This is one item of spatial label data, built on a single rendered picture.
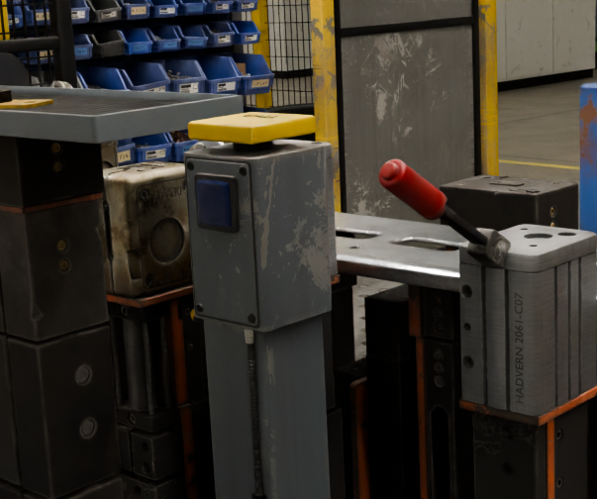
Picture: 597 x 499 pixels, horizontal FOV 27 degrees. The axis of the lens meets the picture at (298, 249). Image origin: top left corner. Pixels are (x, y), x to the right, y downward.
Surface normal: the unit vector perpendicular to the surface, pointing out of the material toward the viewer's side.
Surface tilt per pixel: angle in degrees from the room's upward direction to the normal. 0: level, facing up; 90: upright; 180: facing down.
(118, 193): 90
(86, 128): 90
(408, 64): 94
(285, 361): 90
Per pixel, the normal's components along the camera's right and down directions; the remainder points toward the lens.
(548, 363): 0.73, 0.11
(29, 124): -0.68, 0.19
